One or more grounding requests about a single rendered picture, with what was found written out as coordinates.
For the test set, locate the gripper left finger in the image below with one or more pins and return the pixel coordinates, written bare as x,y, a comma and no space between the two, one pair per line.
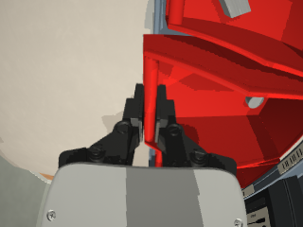
115,147

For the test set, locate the grey metal shelf rack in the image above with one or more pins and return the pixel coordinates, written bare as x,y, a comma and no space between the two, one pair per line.
289,166

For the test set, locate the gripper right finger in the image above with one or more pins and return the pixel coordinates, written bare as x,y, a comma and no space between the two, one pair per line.
181,150

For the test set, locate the grey rectangular block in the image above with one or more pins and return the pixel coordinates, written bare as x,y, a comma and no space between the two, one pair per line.
234,8

